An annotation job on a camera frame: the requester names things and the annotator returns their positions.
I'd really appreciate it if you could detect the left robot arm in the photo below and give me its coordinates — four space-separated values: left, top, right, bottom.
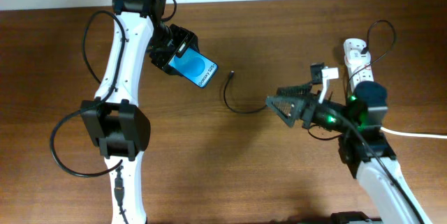
81 0 202 223

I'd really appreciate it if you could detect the blue screen Galaxy smartphone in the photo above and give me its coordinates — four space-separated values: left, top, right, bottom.
168 47 219 89

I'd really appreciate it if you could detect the black right camera cable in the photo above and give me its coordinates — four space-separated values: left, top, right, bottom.
307 110 425 224

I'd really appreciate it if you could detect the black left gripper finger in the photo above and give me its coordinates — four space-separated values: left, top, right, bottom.
151 57 182 76
187 32 200 52

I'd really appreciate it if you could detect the white USB charger plug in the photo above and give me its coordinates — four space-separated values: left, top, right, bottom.
344 50 371 68

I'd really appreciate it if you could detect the black camera cable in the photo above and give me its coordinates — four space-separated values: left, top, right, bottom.
307 110 425 224
49 0 177 224

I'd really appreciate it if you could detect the white power strip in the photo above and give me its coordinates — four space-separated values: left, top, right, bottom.
343 38 374 91

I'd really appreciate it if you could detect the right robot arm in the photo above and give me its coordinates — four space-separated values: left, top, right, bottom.
265 81 430 223

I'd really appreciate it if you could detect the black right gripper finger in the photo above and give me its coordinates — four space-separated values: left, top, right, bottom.
265 96 307 128
276 82 313 97

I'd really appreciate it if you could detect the black USB charging cable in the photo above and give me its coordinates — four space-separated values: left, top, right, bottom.
222 20 397 115

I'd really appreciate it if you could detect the black left camera cable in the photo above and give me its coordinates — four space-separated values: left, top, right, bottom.
49 0 177 224

